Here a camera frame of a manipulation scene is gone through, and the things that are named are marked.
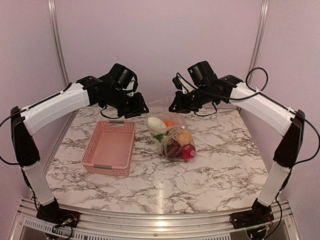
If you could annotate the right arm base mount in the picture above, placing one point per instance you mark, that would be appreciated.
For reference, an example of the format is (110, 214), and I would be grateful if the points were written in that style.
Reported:
(250, 218)

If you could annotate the left aluminium frame post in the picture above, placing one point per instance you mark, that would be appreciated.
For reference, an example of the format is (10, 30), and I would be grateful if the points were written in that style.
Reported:
(57, 41)

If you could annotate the aluminium frame post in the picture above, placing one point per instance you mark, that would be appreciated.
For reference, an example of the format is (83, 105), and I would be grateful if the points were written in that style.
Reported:
(57, 41)
(261, 29)

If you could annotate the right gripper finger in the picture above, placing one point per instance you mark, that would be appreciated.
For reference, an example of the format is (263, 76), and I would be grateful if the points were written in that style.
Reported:
(181, 84)
(178, 107)

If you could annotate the right aluminium frame post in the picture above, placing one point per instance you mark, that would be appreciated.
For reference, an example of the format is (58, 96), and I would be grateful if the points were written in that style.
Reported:
(261, 29)

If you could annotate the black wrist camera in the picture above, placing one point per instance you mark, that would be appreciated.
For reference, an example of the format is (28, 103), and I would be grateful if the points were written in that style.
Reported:
(202, 74)
(123, 79)

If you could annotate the front aluminium rail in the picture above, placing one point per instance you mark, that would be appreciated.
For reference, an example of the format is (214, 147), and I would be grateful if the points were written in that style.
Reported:
(108, 225)

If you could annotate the red strawberry fruit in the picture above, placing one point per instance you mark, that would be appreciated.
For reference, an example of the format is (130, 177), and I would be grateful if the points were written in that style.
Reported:
(188, 152)

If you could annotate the white radish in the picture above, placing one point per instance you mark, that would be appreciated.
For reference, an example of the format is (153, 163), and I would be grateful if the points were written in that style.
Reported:
(156, 124)

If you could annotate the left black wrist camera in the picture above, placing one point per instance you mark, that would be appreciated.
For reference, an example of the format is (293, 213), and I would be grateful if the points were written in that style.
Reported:
(123, 79)

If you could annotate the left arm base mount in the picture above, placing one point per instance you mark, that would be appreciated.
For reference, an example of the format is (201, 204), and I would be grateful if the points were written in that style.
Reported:
(61, 216)

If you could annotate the clear zip top bag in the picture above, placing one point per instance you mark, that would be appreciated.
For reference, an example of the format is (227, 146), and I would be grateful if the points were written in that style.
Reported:
(160, 109)

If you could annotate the dark purple beet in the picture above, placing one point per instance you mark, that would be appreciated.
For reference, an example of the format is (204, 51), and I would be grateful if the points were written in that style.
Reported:
(172, 151)

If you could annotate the pink perforated plastic basket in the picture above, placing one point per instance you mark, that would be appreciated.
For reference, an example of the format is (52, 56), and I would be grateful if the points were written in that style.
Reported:
(110, 148)

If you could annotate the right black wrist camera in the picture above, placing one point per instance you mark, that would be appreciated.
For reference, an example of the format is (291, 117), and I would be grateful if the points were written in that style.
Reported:
(202, 74)

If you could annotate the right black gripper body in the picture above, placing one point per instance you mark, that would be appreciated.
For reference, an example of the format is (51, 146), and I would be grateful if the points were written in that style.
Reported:
(201, 97)

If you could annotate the orange tangerine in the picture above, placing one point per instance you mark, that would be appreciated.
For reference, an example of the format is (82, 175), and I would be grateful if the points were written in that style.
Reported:
(169, 123)

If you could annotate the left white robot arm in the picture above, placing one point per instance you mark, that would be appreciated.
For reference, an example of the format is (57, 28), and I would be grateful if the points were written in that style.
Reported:
(26, 122)

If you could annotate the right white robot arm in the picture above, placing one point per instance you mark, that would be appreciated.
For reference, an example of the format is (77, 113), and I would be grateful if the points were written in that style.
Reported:
(289, 124)

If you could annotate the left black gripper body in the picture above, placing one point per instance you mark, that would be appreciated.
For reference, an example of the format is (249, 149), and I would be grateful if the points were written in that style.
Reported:
(126, 106)

